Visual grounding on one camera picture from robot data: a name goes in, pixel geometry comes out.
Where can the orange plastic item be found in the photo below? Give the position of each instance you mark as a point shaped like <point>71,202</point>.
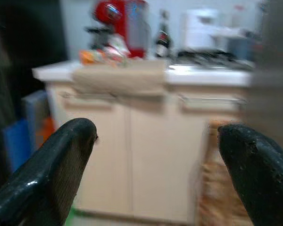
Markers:
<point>46,131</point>

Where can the dark green glass bottle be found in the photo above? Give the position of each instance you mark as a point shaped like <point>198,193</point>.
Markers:
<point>163,44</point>

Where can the beige counter cloth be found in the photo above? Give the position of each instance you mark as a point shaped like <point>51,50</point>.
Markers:
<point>120,80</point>

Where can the grey upright post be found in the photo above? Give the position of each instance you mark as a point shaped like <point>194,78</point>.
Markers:
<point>278,35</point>

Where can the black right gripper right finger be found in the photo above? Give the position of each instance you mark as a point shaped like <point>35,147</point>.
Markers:
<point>261,179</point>

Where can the black fridge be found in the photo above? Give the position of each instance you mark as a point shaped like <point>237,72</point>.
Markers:
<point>26,47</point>

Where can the black gas hob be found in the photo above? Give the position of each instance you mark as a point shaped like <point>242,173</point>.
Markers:
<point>207,58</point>

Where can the opened green white carton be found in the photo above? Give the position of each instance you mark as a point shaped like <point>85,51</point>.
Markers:
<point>116,51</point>

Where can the grey blue pot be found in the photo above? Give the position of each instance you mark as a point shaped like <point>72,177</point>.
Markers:
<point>237,48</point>

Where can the blue plastic board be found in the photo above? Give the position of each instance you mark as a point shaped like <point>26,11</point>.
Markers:
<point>16,146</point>

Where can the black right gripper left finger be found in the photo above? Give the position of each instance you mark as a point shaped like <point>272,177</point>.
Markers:
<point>44,179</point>

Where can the red coffee machine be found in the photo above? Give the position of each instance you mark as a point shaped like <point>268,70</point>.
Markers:
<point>108,11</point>

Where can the beige kitchen cabinet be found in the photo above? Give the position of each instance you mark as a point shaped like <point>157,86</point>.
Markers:
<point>160,153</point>

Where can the white kitchen appliance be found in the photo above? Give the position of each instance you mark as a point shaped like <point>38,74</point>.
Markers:
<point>198,30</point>

